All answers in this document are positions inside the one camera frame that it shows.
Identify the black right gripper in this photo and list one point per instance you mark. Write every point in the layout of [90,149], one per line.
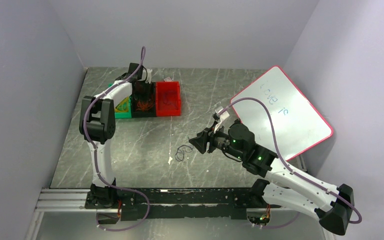
[200,142]

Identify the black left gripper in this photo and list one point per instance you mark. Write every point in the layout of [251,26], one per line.
[147,97]

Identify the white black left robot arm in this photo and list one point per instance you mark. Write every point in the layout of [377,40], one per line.
[98,125]

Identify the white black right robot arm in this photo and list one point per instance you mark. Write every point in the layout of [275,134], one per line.
[281,183]

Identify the black plastic bin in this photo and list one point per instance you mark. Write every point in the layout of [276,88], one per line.
[143,109]

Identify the green plastic bin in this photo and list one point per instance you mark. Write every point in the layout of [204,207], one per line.
[122,111]

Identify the red plastic bin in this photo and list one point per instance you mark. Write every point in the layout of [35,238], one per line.
[168,101]

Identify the pink framed whiteboard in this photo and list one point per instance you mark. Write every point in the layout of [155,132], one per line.
[276,111]

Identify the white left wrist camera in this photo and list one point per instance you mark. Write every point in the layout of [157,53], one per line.
[148,74]

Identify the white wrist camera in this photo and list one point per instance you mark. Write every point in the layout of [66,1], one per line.
[148,74]
[221,115]

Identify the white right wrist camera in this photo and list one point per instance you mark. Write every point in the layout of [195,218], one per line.
[221,115]

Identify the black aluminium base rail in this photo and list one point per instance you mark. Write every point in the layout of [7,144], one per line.
[174,203]

